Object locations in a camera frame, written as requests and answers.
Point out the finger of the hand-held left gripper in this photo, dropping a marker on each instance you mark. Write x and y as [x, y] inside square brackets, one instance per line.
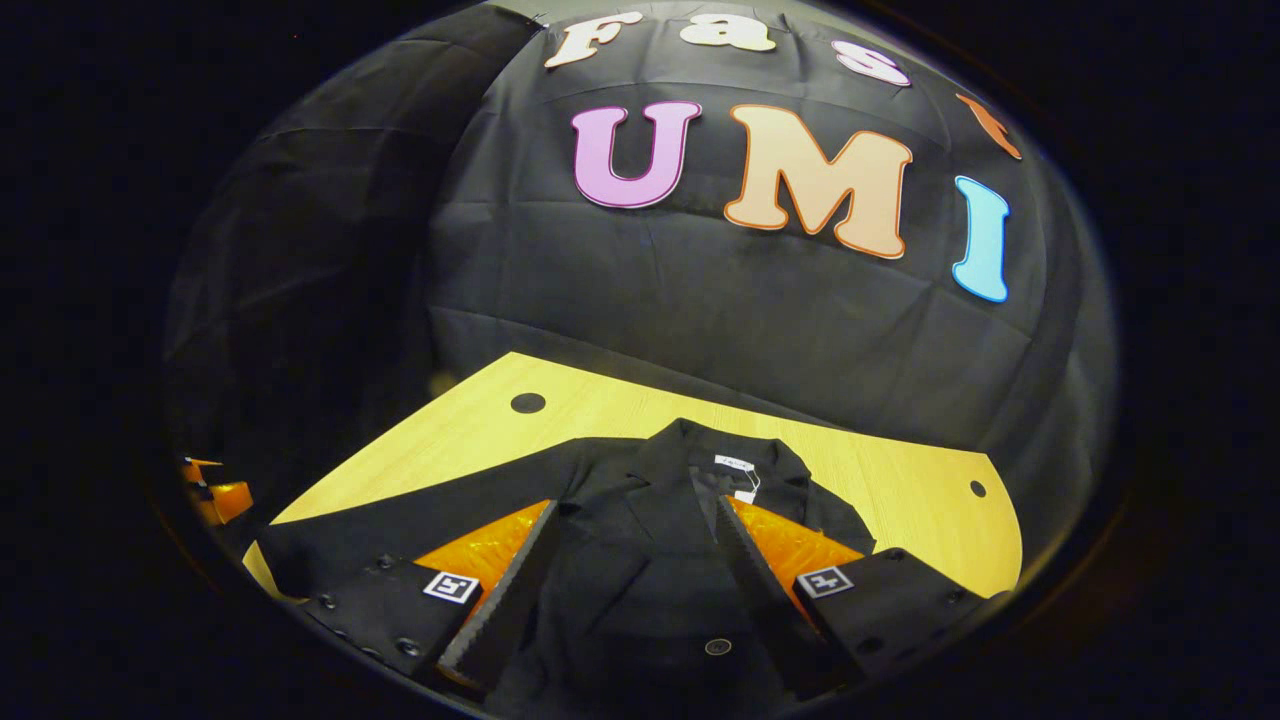
[195, 472]
[228, 500]

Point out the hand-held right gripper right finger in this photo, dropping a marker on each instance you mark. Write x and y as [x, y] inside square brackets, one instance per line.
[765, 600]

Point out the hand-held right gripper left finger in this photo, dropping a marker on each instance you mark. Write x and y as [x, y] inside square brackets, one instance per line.
[505, 600]

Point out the black button shirt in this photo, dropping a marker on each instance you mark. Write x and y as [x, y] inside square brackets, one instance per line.
[640, 590]

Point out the black backdrop cloth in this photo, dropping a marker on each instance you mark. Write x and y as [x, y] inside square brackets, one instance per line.
[700, 300]

